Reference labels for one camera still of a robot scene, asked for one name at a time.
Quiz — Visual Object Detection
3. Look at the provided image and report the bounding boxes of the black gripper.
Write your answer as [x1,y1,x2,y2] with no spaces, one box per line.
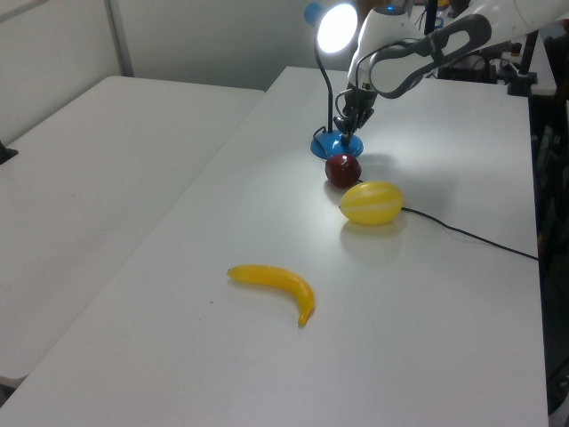
[333,85,375,146]

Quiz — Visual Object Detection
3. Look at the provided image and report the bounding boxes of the blue gooseneck desk lamp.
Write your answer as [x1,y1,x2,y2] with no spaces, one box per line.
[304,2,365,159]

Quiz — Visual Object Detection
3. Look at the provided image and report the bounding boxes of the dark red toy apple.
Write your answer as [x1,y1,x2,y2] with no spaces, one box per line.
[325,153,362,189]

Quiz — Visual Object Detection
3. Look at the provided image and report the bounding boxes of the yellow striped toy melon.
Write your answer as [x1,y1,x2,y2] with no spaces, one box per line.
[339,180,405,226]

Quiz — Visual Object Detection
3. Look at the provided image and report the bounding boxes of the black equipment in background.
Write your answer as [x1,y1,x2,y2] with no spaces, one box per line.
[436,46,500,85]

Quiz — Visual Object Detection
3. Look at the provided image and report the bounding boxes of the thin black vertical pole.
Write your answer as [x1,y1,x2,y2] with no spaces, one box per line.
[424,0,439,37]

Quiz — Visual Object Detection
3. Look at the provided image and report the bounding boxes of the yellow toy banana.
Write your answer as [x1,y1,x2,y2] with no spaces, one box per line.
[227,264,316,328]

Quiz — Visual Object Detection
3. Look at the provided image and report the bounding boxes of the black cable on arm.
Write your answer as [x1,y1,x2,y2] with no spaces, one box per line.
[354,36,430,90]

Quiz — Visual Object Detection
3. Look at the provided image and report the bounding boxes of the thin black lamp cable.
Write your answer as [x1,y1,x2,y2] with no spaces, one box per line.
[310,125,541,262]

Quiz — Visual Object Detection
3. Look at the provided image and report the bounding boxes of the black camera stand with clamp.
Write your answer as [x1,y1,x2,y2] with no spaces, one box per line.
[507,29,540,96]

